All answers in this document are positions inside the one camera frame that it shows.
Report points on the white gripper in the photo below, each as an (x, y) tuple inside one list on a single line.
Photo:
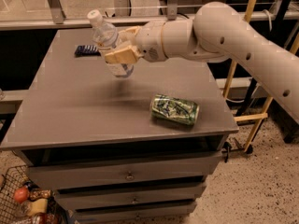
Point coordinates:
[(149, 42)]

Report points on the blue label plastic bottle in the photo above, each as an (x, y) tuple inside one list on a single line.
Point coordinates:
[(106, 38)]

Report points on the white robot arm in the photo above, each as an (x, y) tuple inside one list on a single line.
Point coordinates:
[(216, 32)]

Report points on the green crushed soda can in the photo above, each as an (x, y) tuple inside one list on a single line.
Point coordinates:
[(174, 109)]

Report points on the metal railing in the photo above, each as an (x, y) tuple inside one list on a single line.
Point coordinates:
[(54, 17)]

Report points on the grey drawer cabinet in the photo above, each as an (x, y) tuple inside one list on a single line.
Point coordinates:
[(90, 137)]

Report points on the red round fruit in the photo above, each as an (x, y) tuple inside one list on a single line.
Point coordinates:
[(21, 194)]

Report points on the yellow item in basket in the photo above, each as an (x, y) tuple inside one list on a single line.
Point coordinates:
[(39, 206)]

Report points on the yellow wooden ladder frame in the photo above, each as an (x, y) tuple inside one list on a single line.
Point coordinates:
[(280, 8)]

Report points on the wire basket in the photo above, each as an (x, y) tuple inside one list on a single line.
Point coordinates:
[(12, 212)]

